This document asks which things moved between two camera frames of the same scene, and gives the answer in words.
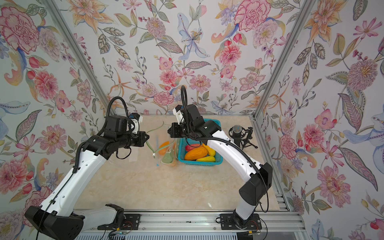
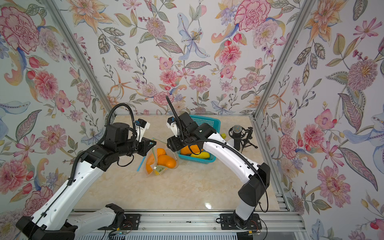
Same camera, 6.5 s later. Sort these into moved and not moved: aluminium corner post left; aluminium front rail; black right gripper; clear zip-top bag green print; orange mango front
Moved: black right gripper; clear zip-top bag green print; orange mango front
Not moved: aluminium corner post left; aluminium front rail
